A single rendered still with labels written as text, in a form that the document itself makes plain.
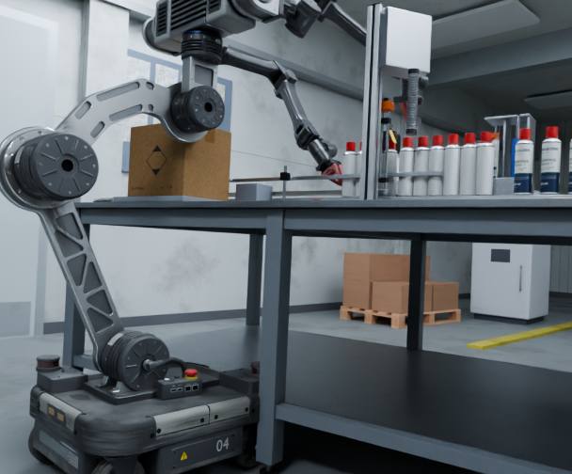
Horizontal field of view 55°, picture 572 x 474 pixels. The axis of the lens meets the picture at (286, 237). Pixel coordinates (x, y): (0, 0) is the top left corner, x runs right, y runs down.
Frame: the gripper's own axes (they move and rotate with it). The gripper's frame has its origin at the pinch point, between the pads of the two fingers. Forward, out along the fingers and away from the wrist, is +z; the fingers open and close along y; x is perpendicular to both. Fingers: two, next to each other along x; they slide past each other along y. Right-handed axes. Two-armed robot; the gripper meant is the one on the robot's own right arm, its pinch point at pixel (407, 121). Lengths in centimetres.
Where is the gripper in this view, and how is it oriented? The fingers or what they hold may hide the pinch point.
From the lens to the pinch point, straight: 218.7
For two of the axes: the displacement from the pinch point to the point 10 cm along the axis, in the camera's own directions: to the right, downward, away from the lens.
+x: -5.4, -0.1, -8.4
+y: -8.4, -0.3, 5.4
